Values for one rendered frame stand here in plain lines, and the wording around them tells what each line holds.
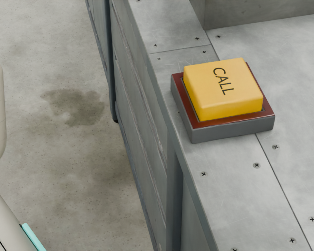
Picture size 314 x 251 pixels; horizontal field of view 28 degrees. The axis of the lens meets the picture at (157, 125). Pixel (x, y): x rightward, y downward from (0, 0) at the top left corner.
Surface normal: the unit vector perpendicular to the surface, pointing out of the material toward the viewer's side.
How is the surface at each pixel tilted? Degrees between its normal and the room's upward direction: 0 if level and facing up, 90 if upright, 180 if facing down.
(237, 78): 0
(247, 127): 90
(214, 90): 0
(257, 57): 0
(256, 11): 90
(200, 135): 90
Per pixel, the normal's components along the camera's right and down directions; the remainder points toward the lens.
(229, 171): 0.00, -0.70
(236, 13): 0.23, 0.69
